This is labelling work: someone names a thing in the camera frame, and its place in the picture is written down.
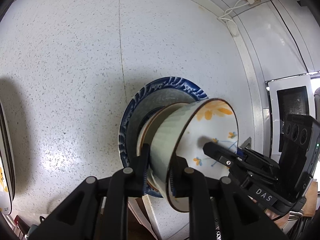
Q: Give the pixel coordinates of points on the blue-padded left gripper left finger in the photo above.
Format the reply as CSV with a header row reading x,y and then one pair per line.
x,y
97,208

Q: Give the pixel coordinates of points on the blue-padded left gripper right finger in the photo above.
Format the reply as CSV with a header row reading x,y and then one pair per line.
x,y
219,207

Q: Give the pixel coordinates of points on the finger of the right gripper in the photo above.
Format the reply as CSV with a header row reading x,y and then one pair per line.
x,y
224,156

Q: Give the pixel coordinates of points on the orange flower green bowl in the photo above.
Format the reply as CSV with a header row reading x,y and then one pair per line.
x,y
213,121

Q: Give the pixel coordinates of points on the large bear pattern plate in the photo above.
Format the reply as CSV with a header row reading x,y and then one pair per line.
x,y
8,175

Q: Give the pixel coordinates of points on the blue floral porcelain bowl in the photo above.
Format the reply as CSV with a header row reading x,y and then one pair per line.
x,y
150,99

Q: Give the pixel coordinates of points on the white bowl brown rim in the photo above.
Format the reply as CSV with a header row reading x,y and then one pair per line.
x,y
150,134

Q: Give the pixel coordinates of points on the person's right hand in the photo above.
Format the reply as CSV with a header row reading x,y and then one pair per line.
x,y
279,220

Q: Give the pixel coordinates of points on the stainless steel sink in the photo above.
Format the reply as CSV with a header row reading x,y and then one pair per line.
x,y
246,145

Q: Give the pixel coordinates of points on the white microwave oven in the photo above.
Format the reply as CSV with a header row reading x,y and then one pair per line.
x,y
291,95

